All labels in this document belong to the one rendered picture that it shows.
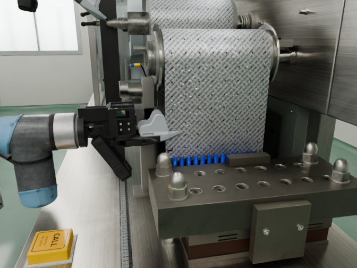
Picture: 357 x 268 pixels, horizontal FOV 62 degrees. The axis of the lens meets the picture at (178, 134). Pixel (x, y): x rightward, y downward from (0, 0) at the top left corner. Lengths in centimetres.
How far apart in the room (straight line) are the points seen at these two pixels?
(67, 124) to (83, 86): 567
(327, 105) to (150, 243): 46
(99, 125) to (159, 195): 20
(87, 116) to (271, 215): 39
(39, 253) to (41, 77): 586
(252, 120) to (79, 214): 46
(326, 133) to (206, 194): 55
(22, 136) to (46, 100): 582
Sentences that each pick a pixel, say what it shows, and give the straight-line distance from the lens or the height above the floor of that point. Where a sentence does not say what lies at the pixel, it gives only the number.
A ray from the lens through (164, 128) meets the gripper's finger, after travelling 63.
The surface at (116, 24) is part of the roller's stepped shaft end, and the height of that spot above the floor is 133.
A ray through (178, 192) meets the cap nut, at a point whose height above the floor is 105.
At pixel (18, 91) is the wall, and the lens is 654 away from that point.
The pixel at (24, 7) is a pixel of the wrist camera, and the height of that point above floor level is 135.
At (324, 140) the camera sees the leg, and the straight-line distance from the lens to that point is 100.
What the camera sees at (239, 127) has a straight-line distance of 69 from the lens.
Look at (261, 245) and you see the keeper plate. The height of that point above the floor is 95.
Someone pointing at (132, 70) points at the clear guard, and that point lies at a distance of 166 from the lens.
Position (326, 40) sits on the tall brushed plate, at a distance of 69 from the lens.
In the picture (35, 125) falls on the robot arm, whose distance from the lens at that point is 63.
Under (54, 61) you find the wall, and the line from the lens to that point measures 630.
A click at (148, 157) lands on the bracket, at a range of 75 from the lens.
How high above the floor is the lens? 129
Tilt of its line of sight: 18 degrees down
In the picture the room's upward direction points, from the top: straight up
